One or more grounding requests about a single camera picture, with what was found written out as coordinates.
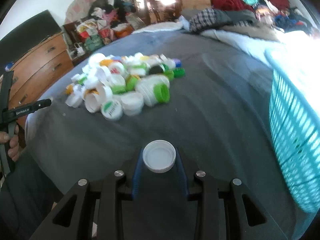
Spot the white screw cap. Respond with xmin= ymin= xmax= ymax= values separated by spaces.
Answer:
xmin=142 ymin=140 xmax=176 ymax=173

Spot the person's left hand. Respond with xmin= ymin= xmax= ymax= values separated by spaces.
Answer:
xmin=0 ymin=125 xmax=20 ymax=162

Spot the wooden chest of drawers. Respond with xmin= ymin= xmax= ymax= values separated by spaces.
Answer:
xmin=4 ymin=32 xmax=74 ymax=131

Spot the grey bed blanket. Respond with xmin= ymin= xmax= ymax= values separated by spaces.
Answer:
xmin=26 ymin=31 xmax=311 ymax=238

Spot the white lid green logo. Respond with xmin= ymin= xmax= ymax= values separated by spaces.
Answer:
xmin=101 ymin=99 xmax=123 ymax=121

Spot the black television screen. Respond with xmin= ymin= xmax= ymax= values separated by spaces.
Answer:
xmin=1 ymin=10 xmax=61 ymax=68

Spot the bright green open cap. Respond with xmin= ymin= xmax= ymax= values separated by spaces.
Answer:
xmin=153 ymin=83 xmax=170 ymax=103

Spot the dark green cap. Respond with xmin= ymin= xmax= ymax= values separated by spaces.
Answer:
xmin=172 ymin=67 xmax=185 ymax=78

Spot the black bottle cap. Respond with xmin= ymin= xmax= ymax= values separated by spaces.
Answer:
xmin=149 ymin=64 xmax=165 ymax=75

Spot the orange bottle cap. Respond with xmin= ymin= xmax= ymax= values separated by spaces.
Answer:
xmin=99 ymin=59 xmax=113 ymax=67

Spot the teal plastic laundry basket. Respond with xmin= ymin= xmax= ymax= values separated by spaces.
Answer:
xmin=265 ymin=49 xmax=319 ymax=213

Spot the plaid shirt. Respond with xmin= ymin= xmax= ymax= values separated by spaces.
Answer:
xmin=189 ymin=8 xmax=233 ymax=33

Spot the red clothes pile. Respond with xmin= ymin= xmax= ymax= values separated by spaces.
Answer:
xmin=210 ymin=0 xmax=254 ymax=11

